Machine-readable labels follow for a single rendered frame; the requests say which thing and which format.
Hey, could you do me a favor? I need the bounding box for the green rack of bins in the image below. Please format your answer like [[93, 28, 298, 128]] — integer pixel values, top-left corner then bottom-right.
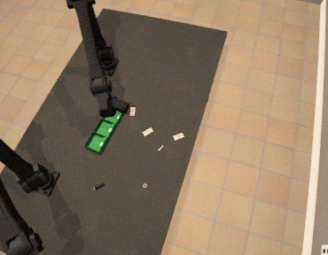
[[84, 111, 124, 155]]

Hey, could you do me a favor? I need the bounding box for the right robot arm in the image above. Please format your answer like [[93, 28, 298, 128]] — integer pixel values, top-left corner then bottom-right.
[[0, 139, 60, 255]]

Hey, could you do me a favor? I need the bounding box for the white domino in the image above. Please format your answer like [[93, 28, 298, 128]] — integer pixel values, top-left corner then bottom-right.
[[173, 133, 184, 141], [143, 127, 153, 136], [130, 107, 136, 116]]

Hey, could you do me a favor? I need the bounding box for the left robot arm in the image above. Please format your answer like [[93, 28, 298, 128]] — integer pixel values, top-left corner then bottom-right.
[[66, 0, 129, 118]]

